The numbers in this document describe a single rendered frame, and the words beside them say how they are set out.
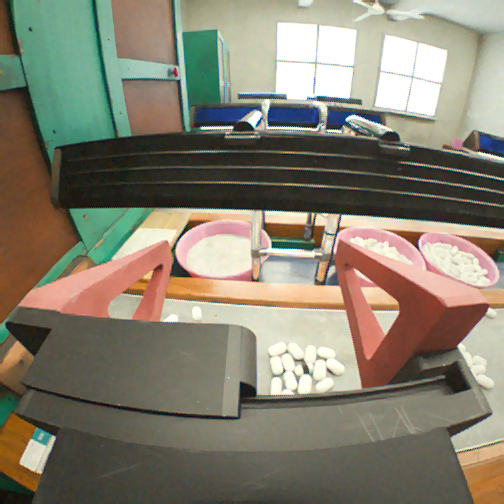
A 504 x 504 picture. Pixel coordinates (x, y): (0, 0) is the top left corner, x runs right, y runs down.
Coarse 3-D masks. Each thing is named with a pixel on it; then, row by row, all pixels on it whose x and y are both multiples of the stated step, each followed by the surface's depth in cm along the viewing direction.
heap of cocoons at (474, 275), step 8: (424, 248) 68; (432, 248) 68; (440, 248) 67; (448, 248) 69; (456, 248) 68; (432, 256) 65; (440, 256) 65; (448, 256) 64; (456, 256) 65; (464, 256) 64; (472, 256) 64; (440, 264) 61; (448, 264) 61; (456, 264) 63; (464, 264) 61; (472, 264) 64; (448, 272) 59; (456, 272) 58; (464, 272) 59; (472, 272) 58; (480, 272) 58; (464, 280) 56; (472, 280) 56; (480, 280) 55; (488, 280) 55
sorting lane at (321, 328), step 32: (160, 320) 48; (192, 320) 48; (224, 320) 49; (256, 320) 49; (288, 320) 48; (320, 320) 48; (384, 320) 47; (288, 352) 42; (352, 352) 42; (480, 352) 38; (352, 384) 37
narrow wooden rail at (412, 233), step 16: (192, 224) 79; (224, 224) 78; (272, 224) 76; (288, 224) 76; (304, 224) 75; (320, 224) 75; (352, 224) 75; (368, 224) 75; (384, 224) 75; (400, 224) 76; (416, 224) 76; (320, 240) 78; (416, 240) 74; (448, 240) 73; (480, 240) 71; (496, 240) 70
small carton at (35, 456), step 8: (40, 432) 24; (32, 440) 23; (40, 440) 23; (48, 440) 24; (32, 448) 22; (40, 448) 23; (48, 448) 23; (24, 456) 21; (32, 456) 21; (40, 456) 22; (24, 464) 20; (32, 464) 21; (40, 464) 21; (40, 472) 21
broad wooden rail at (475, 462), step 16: (16, 416) 27; (0, 432) 24; (16, 432) 25; (32, 432) 25; (0, 448) 22; (16, 448) 23; (480, 448) 24; (496, 448) 23; (0, 464) 20; (16, 464) 21; (464, 464) 22; (480, 464) 21; (496, 464) 20; (16, 480) 19; (32, 480) 20; (480, 480) 19; (496, 480) 19; (480, 496) 18; (496, 496) 17
